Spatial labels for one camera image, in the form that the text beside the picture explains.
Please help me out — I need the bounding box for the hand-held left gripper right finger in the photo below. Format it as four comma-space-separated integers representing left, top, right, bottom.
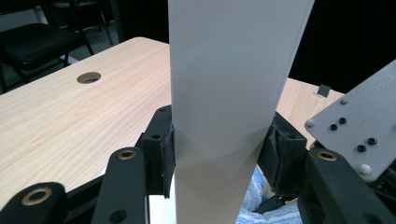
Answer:
257, 112, 309, 200

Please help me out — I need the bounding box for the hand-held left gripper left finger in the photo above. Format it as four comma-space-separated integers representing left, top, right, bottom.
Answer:
135, 105, 176, 199

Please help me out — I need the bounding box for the blue striped cloth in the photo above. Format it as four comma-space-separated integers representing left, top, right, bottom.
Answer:
235, 166, 304, 224

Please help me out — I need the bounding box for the white desk lamp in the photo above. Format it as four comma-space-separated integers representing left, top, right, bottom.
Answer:
148, 0, 316, 224

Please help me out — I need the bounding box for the black folding chair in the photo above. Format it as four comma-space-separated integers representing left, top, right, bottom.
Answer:
0, 3, 96, 94

